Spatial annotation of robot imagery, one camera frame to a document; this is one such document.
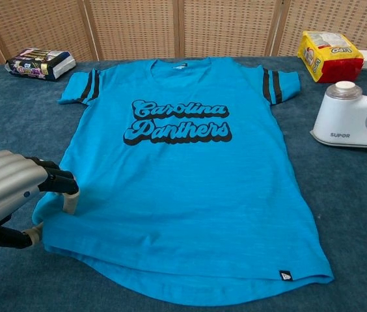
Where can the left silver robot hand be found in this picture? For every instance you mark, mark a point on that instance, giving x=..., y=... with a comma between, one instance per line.
x=4, y=185

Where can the dark teal table cover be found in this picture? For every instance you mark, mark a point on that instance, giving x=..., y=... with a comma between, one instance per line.
x=14, y=123

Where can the dark sanitary pad package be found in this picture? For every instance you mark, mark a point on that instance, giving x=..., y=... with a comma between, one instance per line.
x=40, y=65

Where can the white handheld steamer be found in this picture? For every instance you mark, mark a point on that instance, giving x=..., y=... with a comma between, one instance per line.
x=343, y=120

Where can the blue Carolina Panthers t-shirt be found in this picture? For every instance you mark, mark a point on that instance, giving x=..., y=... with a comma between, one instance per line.
x=177, y=195

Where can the woven wooden folding screen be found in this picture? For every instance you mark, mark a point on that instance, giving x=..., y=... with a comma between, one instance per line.
x=138, y=29

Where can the yellow red snack package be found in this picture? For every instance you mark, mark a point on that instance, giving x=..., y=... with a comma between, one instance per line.
x=330, y=61

